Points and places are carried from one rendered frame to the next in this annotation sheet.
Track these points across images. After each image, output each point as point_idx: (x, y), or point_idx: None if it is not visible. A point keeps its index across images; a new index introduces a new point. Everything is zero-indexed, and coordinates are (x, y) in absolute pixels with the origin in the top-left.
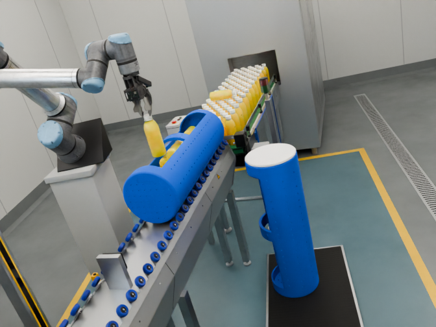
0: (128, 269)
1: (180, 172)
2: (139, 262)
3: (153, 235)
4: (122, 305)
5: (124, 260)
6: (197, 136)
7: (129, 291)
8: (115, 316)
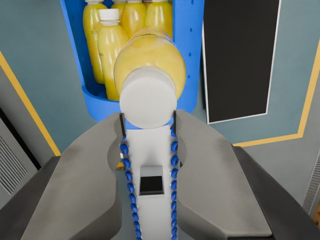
0: (145, 149)
1: (199, 56)
2: (152, 140)
3: None
4: (175, 196)
5: (132, 138)
6: None
7: (174, 188)
8: (164, 189)
